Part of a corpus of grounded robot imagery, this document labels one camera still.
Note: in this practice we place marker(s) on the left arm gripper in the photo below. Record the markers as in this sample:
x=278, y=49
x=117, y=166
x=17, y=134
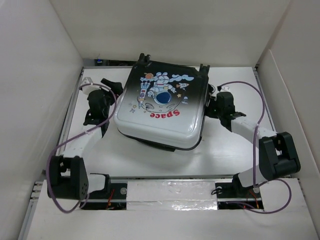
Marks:
x=115, y=86

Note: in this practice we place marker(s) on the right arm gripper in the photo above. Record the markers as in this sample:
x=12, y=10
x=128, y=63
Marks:
x=208, y=112

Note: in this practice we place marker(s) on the white space print suitcase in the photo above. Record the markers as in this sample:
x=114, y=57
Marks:
x=163, y=104

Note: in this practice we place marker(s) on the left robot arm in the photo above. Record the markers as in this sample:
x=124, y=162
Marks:
x=68, y=178

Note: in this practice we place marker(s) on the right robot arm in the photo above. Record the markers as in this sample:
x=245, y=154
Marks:
x=277, y=155

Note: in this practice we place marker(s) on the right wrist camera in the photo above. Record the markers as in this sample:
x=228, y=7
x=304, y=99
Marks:
x=223, y=88

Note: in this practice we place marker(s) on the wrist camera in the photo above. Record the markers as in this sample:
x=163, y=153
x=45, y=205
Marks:
x=87, y=86
x=223, y=88

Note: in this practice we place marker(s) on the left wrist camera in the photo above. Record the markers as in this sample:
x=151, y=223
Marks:
x=87, y=86

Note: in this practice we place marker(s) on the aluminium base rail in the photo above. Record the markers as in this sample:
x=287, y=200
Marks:
x=178, y=210

